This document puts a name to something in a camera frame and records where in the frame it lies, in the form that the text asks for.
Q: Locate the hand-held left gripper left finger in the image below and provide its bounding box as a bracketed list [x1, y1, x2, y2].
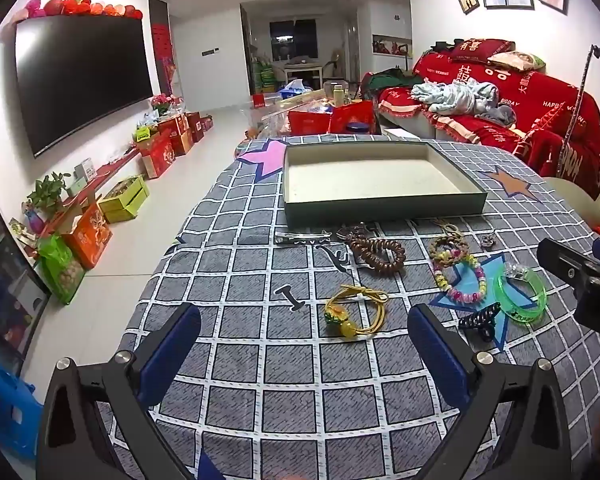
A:
[37, 302, 203, 480]

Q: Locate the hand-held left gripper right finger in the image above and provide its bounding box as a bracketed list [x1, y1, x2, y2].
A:
[406, 304, 573, 480]

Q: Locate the black claw hair clip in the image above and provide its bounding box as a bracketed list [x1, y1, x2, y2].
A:
[457, 305, 501, 343]

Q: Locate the colourful bead bracelet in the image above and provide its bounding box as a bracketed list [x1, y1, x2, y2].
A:
[430, 255, 487, 306]

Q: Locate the green transparent bracelet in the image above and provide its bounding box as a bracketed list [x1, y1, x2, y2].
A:
[492, 260, 548, 325]

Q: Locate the brown spiral hair tie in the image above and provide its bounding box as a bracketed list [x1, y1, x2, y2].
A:
[347, 236, 407, 273]

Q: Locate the yellow hair tie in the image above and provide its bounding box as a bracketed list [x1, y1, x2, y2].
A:
[324, 284, 390, 341]

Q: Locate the silver metal hair clasp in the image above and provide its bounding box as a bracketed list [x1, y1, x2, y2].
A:
[336, 224, 376, 241]

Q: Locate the silver hair clip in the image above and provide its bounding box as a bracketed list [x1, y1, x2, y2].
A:
[274, 230, 333, 247]

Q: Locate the shallow green cardboard box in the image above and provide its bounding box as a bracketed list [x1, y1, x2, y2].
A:
[282, 141, 488, 231]

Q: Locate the beige chair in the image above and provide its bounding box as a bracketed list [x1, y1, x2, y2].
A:
[542, 175, 600, 241]

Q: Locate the grey checked blanket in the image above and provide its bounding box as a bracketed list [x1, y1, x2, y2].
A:
[107, 135, 600, 480]

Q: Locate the green plastic bag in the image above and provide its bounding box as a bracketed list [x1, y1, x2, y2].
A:
[37, 234, 86, 306]

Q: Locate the orange gift box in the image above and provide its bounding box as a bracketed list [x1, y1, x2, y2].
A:
[60, 203, 113, 270]

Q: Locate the glittery pole stand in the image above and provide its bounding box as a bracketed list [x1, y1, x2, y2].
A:
[555, 45, 600, 178]

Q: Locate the yellow green box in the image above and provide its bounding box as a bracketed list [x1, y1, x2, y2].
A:
[97, 176, 151, 223]

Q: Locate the grey cloth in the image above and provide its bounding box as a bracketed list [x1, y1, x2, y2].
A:
[480, 105, 518, 128]

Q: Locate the red covered sofa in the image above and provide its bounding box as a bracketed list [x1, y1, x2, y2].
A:
[375, 37, 600, 201]

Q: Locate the blue plastic stool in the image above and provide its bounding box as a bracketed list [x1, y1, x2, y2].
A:
[0, 355, 43, 461]

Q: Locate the patterned red gift box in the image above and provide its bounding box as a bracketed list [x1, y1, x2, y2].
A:
[140, 135, 176, 180]

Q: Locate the potted plant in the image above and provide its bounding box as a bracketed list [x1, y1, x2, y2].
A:
[27, 172, 73, 221]

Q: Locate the light blue clothes pile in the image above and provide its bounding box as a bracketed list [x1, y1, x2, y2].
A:
[411, 80, 501, 113]

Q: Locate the floral pillow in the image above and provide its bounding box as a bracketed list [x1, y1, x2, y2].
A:
[487, 51, 548, 72]

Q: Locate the red pillow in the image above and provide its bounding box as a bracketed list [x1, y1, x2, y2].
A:
[440, 37, 513, 63]

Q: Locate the pink flower bouquet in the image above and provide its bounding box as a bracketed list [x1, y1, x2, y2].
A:
[150, 94, 181, 116]

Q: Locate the green clothing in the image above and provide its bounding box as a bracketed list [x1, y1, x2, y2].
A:
[365, 67, 421, 92]

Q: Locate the tall red gift bag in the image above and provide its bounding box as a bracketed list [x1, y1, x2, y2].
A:
[330, 100, 376, 135]

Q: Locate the wide red gift bag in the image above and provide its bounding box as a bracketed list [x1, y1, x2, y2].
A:
[287, 110, 331, 136]

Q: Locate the black television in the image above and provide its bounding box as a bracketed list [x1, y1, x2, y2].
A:
[14, 15, 167, 158]

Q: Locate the red balloon garland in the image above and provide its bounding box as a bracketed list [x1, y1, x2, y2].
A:
[12, 0, 145, 23]

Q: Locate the tan braided bracelet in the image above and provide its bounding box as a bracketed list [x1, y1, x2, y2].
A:
[428, 234, 470, 263]

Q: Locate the red wall decoration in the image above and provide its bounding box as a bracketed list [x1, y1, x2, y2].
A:
[150, 20, 176, 96]

